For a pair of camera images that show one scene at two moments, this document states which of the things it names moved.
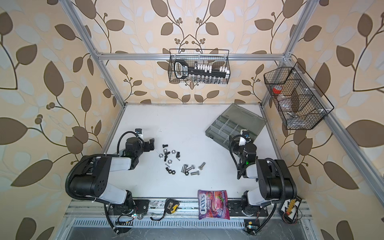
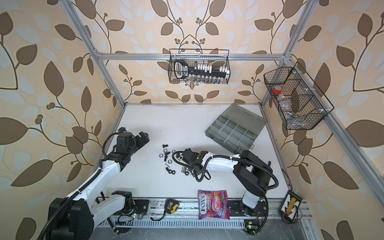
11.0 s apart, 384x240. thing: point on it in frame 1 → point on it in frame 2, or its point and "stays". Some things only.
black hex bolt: [165, 156] stays
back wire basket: [196, 66] stays
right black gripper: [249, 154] → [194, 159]
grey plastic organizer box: [230, 123] stays
